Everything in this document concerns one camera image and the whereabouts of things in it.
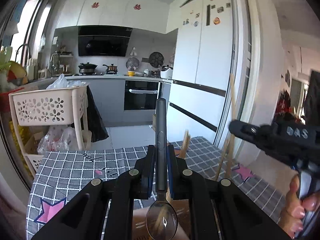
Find metal spoon dark handle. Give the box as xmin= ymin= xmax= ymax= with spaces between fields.
xmin=146 ymin=98 xmax=177 ymax=239

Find right human hand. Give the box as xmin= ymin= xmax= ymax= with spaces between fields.
xmin=278 ymin=175 xmax=319 ymax=239

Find grey checkered tablecloth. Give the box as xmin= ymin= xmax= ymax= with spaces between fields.
xmin=26 ymin=146 xmax=285 ymax=239

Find beige perforated storage rack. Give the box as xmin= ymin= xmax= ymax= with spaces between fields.
xmin=9 ymin=86 xmax=92 ymax=176

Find black built-in oven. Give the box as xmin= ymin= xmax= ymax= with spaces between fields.
xmin=124 ymin=81 xmax=159 ymax=111

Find white refrigerator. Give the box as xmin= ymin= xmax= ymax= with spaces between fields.
xmin=167 ymin=0 xmax=233 ymax=142

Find white plastic bag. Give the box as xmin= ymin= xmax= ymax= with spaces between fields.
xmin=47 ymin=74 xmax=88 ymax=89

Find black range hood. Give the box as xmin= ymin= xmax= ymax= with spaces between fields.
xmin=78 ymin=25 xmax=132 ymax=57

